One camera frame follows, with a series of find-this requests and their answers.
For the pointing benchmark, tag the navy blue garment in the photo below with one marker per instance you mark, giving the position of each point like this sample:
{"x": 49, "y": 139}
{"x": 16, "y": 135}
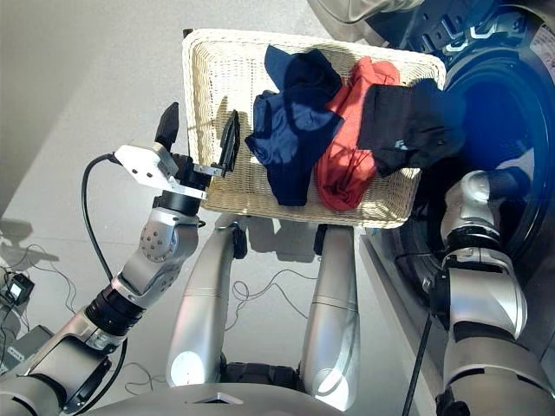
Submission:
{"x": 290, "y": 130}

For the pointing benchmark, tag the black garment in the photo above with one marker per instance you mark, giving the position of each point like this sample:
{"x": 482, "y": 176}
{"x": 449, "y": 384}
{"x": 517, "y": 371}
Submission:
{"x": 403, "y": 121}

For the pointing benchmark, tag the pale woven basket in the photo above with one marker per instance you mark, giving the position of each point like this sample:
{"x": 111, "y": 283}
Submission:
{"x": 225, "y": 78}

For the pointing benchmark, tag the grey washing machine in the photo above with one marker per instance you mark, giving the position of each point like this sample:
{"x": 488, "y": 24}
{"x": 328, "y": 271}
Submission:
{"x": 511, "y": 108}

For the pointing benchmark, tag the red garment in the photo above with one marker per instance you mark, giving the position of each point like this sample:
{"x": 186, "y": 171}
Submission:
{"x": 347, "y": 173}

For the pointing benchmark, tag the black power adapter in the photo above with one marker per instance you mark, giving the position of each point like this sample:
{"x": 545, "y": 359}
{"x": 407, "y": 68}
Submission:
{"x": 16, "y": 289}

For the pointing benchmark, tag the black robot pelvis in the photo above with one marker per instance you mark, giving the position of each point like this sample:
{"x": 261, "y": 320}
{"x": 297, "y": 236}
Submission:
{"x": 260, "y": 373}

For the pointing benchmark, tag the silver robot torso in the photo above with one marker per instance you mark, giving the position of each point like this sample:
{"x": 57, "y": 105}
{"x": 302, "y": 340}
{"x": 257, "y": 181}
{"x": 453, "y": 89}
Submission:
{"x": 208, "y": 405}

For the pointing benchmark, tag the grey box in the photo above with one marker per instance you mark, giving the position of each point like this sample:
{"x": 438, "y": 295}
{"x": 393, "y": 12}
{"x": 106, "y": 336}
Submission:
{"x": 30, "y": 346}

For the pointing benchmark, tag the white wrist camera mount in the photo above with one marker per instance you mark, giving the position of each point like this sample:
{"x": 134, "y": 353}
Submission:
{"x": 143, "y": 162}

